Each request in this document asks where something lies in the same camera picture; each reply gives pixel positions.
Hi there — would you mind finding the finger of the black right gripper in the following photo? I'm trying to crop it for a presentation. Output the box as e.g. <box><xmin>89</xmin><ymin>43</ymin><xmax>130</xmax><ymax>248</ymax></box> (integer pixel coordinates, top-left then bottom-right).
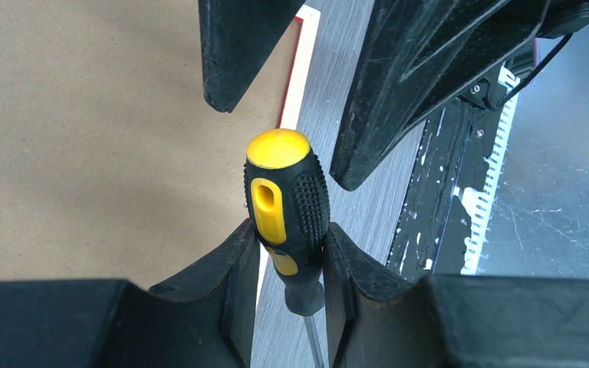
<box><xmin>198</xmin><ymin>0</ymin><xmax>304</xmax><ymax>113</ymax></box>

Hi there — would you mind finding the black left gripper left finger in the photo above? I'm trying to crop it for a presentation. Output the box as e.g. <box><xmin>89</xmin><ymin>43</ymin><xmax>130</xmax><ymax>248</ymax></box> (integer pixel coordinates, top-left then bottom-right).
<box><xmin>0</xmin><ymin>220</ymin><xmax>259</xmax><ymax>367</ymax></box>

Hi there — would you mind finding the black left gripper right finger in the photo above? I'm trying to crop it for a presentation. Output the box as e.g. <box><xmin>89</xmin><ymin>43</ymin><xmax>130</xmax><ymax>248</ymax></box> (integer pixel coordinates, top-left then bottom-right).
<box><xmin>323</xmin><ymin>223</ymin><xmax>589</xmax><ymax>367</ymax></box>

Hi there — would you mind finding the red picture frame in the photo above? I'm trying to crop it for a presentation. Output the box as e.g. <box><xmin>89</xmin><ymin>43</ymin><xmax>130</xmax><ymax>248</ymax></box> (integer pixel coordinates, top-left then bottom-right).
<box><xmin>0</xmin><ymin>1</ymin><xmax>321</xmax><ymax>287</ymax></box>

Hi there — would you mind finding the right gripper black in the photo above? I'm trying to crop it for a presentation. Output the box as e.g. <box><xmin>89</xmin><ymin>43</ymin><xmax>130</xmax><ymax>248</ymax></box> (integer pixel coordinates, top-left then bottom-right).
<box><xmin>330</xmin><ymin>0</ymin><xmax>589</xmax><ymax>191</ymax></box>

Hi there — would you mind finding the yellow black screwdriver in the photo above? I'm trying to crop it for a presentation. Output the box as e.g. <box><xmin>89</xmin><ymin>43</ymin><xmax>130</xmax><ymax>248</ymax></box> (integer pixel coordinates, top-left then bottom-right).
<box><xmin>244</xmin><ymin>128</ymin><xmax>330</xmax><ymax>367</ymax></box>

